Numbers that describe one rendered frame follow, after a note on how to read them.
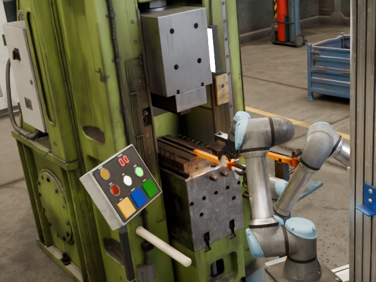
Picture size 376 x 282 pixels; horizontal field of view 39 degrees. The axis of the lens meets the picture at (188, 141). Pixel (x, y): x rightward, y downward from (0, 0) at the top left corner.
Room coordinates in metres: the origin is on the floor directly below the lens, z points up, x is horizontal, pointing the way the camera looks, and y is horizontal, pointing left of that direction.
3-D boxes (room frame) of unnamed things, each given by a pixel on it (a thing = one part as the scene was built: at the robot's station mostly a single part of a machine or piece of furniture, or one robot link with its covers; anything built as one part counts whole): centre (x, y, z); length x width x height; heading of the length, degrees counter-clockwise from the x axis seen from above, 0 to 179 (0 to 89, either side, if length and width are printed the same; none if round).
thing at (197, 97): (2.86, 0.08, 1.32); 0.42 x 0.20 x 0.10; 35
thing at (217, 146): (2.84, -0.16, 0.95); 0.12 x 0.08 x 0.06; 35
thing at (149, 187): (2.32, 0.21, 1.01); 0.07 x 0.05 x 0.07; 150
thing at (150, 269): (2.58, 0.32, 0.36); 0.09 x 0.07 x 0.12; 125
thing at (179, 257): (2.41, 0.19, 0.62); 0.44 x 0.05 x 0.05; 35
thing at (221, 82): (2.97, -0.23, 1.27); 0.09 x 0.02 x 0.17; 125
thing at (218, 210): (2.90, 0.04, 0.69); 0.56 x 0.38 x 0.45; 35
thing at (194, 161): (2.86, 0.08, 0.96); 0.42 x 0.20 x 0.09; 35
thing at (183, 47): (2.88, 0.04, 1.56); 0.42 x 0.39 x 0.40; 35
